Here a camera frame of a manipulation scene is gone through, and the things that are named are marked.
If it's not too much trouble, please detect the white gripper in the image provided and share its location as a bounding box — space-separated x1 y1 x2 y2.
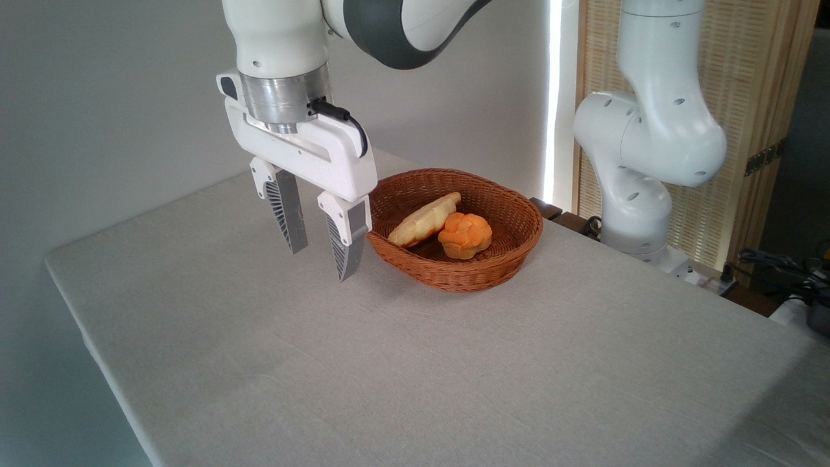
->
217 69 379 283

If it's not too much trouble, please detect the long pale bread loaf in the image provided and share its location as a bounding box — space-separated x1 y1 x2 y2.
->
388 191 462 248

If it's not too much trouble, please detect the round orange bread bun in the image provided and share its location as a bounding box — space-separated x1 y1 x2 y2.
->
437 212 493 261

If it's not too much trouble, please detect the grey tablecloth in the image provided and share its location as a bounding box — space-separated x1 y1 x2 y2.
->
43 148 830 467

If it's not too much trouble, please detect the brown wicker basket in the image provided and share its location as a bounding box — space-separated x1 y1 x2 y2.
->
365 168 545 294

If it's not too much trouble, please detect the black screen hinge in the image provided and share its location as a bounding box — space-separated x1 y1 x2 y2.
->
744 139 787 178

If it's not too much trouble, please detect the bamboo folding screen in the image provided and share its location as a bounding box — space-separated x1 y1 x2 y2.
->
572 0 822 274

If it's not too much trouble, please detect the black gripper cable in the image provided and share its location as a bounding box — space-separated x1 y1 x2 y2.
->
309 98 369 159

